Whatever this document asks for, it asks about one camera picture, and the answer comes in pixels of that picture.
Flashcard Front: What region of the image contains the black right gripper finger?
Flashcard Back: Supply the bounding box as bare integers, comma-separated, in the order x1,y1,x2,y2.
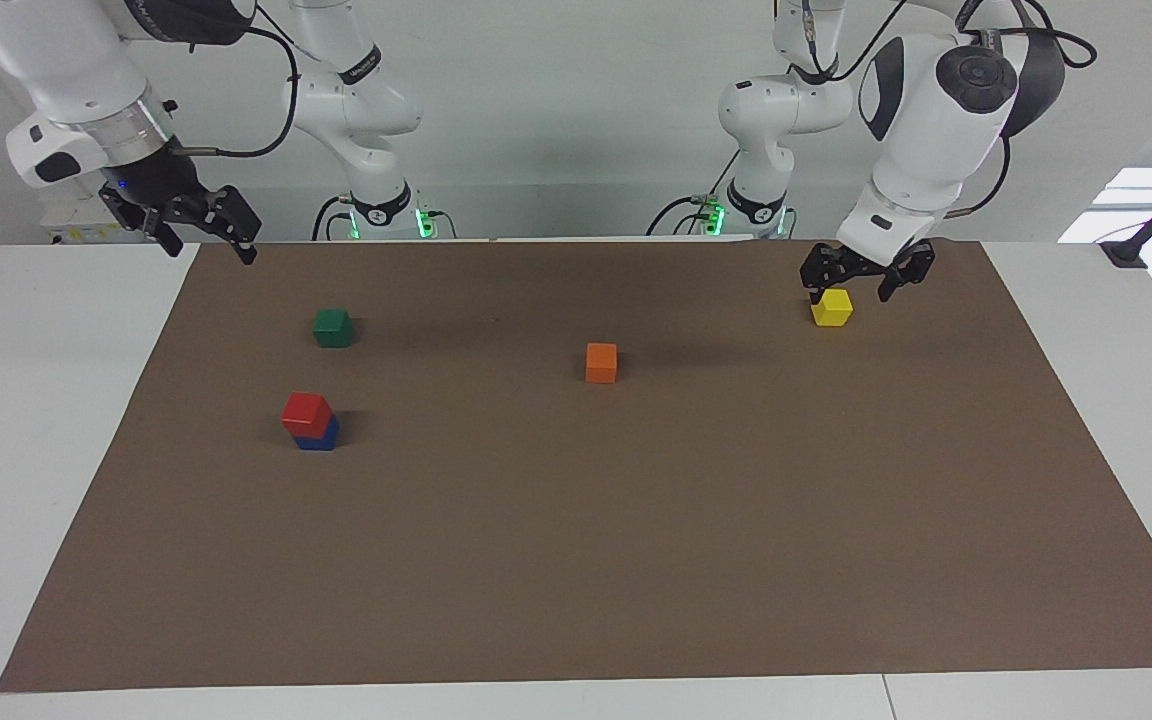
141,205,184,258
206,185,262,265

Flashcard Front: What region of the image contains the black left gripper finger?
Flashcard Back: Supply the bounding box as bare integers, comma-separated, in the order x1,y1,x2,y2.
801,245,842,306
878,245,937,304

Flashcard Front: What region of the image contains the red wooden block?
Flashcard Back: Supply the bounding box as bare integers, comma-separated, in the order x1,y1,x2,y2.
281,392,333,439

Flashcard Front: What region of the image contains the yellow wooden block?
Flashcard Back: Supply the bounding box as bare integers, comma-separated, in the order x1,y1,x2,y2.
811,289,854,328

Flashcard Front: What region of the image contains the green wooden block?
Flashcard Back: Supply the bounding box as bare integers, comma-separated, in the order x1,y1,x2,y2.
313,308,354,349

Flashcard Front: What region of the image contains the blue wooden block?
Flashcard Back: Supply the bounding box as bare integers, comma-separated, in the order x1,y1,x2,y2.
294,415,341,452

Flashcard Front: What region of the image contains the white box with yellow label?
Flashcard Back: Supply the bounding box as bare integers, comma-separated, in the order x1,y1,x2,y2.
39,190,152,246

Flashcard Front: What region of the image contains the brown table mat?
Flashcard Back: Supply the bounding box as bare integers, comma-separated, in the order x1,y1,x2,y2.
0,238,1152,693

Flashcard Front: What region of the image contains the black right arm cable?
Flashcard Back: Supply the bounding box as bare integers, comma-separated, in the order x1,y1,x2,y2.
171,20,299,159

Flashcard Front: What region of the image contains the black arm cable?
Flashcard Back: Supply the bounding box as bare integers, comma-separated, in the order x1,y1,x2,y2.
171,20,299,159
944,0,1099,217

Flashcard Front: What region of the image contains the black right base cable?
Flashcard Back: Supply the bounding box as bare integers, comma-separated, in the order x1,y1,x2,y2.
312,195,353,242

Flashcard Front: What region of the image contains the black base cable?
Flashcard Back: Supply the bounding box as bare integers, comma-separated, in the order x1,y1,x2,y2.
312,195,353,242
646,195,713,239

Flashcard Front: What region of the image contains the black left base cable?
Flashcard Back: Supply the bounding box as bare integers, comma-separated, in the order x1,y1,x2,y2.
646,195,713,239

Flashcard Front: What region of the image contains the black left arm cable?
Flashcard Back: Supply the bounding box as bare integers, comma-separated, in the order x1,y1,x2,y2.
944,0,1099,217

